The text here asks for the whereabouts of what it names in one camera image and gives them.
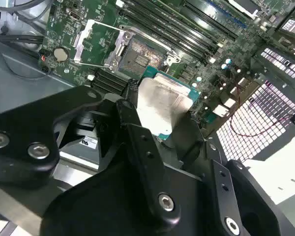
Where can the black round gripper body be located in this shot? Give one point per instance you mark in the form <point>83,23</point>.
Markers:
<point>113,201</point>

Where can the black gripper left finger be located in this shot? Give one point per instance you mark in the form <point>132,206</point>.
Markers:
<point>27,123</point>

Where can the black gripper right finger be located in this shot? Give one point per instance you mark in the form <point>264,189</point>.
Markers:
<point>255,196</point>

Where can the silver socket cover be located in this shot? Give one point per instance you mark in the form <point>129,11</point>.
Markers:
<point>79,49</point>

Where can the silver green CPU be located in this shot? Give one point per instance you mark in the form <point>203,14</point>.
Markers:
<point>162,98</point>

